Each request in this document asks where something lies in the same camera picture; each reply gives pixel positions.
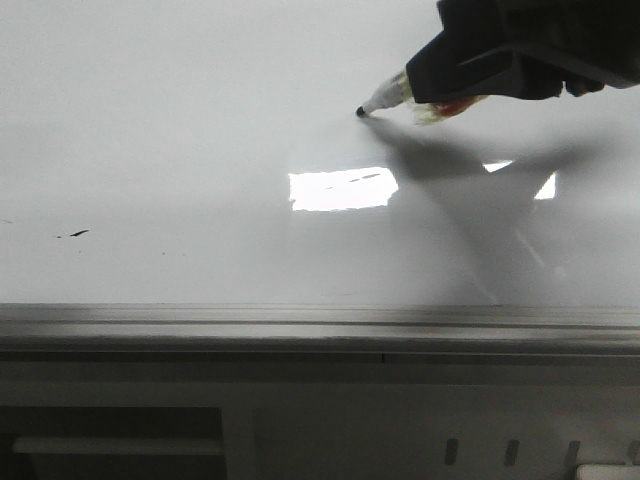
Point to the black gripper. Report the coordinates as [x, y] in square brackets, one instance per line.
[529, 50]

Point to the white whiteboard marker with tape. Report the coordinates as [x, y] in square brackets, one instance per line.
[397, 91]

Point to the large white whiteboard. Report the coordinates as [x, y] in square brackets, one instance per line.
[192, 175]

